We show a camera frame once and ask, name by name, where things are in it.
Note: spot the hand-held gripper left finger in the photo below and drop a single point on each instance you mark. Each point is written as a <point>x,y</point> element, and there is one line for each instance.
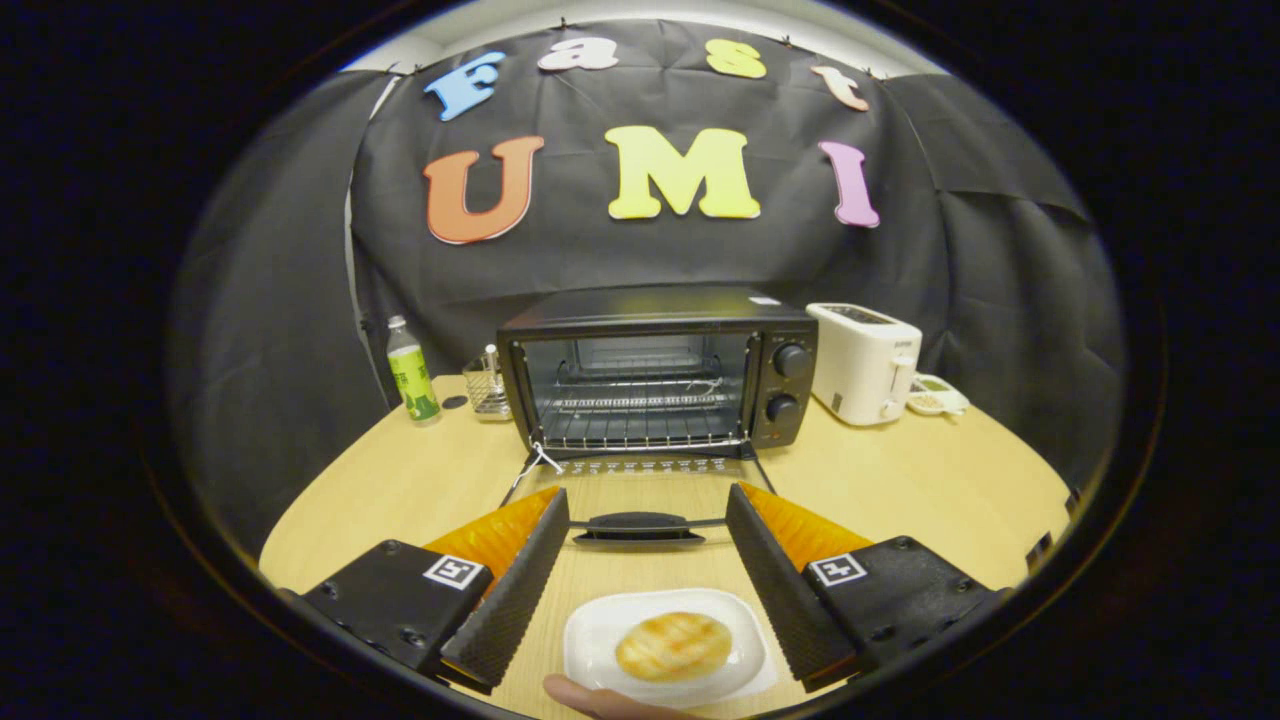
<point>515,590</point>

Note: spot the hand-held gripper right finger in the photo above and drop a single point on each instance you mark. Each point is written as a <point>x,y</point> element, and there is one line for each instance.
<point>775,585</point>

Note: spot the golden bread bun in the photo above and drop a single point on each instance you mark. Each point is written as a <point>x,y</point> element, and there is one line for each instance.
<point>673,646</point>

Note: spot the black toaster oven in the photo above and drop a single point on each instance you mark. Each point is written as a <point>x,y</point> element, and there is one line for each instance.
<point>650,305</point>

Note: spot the white pop-up toaster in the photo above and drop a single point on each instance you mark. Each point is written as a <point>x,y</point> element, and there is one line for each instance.
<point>860,365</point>

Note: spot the white square plate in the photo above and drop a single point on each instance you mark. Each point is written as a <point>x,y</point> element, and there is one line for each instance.
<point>590,640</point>

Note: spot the clear glass jar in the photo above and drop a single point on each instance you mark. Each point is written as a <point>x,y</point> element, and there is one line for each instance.
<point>488,390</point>

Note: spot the green label drink bottle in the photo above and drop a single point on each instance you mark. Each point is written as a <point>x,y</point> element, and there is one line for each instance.
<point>412,380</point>

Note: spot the white divided snack dish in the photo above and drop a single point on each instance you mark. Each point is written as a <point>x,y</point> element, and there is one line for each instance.
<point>935,400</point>

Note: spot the black backdrop cloth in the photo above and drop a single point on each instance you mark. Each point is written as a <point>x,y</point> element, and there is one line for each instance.
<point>640,260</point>

